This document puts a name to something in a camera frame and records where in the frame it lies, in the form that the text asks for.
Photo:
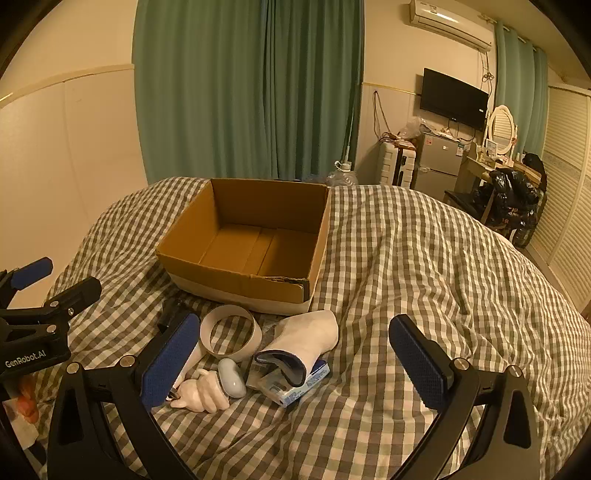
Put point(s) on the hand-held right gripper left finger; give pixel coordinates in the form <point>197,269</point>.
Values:
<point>168,364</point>

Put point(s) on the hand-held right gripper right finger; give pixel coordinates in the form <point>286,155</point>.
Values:
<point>418,364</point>

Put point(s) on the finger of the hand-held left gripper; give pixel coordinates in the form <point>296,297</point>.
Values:
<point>76,295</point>
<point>32,272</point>

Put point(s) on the white rabbit figurine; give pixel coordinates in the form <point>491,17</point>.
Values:
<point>207,392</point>

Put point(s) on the pale blue oval case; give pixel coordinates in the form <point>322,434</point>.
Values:
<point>231,376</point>

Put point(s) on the blue tissue packet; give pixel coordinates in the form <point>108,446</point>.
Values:
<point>309,381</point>

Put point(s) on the white sock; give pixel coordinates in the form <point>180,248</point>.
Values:
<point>304,332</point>

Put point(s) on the brown cardboard box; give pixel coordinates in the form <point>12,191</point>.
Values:
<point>221,203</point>

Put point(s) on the orange printed white cloth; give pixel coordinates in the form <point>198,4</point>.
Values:
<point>25,406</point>

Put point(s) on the small black object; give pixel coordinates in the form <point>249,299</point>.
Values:
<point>171,314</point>

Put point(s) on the silver white tube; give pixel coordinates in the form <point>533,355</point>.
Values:
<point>258,376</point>

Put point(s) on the grey checkered blanket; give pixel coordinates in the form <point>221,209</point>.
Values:
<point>415,258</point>

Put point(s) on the black bag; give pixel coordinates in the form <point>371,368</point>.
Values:
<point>508,194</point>

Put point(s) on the white suitcase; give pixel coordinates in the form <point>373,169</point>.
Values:
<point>390,166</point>

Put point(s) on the clear water bottle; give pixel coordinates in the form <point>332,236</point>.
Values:
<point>344,177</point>

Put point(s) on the wooden dressing table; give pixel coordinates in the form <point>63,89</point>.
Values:
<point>475,168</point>

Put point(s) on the silver small fridge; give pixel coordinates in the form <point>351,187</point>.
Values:
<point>438,157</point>

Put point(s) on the white louvered wardrobe doors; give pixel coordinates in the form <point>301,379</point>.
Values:
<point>563,184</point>

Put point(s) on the clear plastic bag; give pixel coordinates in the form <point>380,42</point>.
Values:
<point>415,127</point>

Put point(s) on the green curtain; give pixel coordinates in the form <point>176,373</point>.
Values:
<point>521,92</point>
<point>207,92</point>

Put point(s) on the white oval mirror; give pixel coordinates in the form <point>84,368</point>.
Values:
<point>502,129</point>

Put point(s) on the white air conditioner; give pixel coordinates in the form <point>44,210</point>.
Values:
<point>443,18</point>

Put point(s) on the black wall television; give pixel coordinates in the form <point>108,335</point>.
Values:
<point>452,99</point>

